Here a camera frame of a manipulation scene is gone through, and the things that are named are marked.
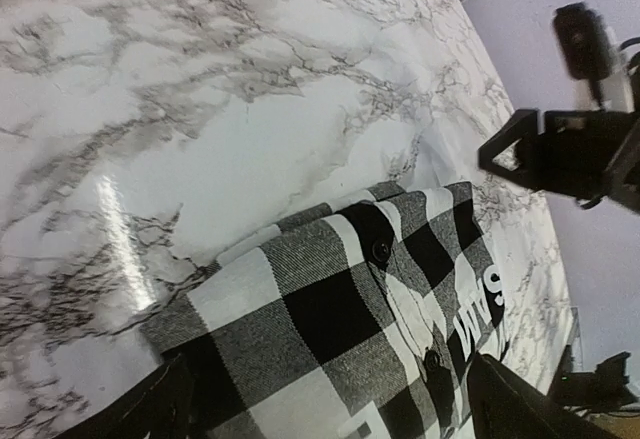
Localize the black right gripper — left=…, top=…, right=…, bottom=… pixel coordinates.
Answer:
left=478, top=109, right=639, bottom=209

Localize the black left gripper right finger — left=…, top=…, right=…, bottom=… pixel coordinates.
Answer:
left=467, top=353, right=625, bottom=438

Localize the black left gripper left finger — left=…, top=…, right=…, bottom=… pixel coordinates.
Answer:
left=74, top=355, right=194, bottom=438

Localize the black white plaid shirt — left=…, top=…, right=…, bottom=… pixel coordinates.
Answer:
left=142, top=182, right=509, bottom=438

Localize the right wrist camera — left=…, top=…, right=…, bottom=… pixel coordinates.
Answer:
left=552, top=2, right=639, bottom=112

